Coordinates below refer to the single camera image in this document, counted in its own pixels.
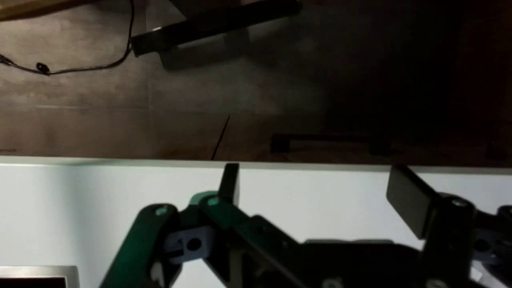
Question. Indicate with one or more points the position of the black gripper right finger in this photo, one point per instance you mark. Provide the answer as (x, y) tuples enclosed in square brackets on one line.
[(448, 230)]

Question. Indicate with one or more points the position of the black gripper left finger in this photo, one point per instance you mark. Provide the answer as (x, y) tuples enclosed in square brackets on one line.
[(153, 235)]

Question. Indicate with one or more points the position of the black stand base bar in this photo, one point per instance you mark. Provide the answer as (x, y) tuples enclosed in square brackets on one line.
[(212, 25)]

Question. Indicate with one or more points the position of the light wooden panel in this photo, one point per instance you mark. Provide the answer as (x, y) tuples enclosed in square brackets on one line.
[(25, 7)]

